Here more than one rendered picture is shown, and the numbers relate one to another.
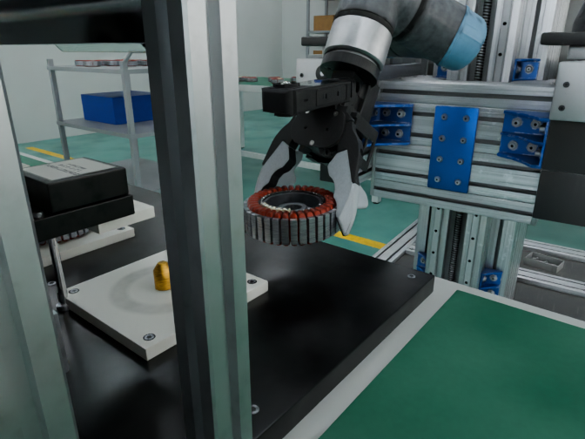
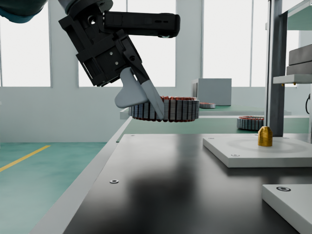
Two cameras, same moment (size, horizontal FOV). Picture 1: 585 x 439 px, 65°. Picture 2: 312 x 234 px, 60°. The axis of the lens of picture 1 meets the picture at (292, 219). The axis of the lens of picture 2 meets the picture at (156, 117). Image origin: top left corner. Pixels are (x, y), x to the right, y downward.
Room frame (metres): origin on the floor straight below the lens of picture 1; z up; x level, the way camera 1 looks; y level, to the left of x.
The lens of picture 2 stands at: (0.78, 0.32, 0.85)
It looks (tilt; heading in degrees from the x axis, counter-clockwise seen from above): 5 degrees down; 230
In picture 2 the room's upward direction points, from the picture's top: straight up
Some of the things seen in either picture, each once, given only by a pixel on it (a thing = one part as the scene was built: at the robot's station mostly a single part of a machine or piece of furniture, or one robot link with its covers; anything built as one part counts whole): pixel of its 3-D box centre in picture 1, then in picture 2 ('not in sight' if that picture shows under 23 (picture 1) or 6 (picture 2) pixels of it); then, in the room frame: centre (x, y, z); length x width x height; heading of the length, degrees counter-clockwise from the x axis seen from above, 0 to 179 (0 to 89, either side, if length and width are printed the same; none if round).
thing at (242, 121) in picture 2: not in sight; (256, 122); (0.03, -0.10, 0.77); 0.11 x 0.11 x 0.04
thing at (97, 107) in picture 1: (134, 128); not in sight; (3.15, 1.08, 0.51); 1.01 x 0.60 x 1.01; 51
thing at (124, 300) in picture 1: (164, 291); (264, 149); (0.42, 0.13, 0.78); 0.15 x 0.15 x 0.01; 51
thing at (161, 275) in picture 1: (163, 274); (265, 135); (0.42, 0.13, 0.80); 0.02 x 0.02 x 0.03
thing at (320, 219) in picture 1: (292, 212); (163, 107); (0.49, 0.00, 0.83); 0.11 x 0.11 x 0.04
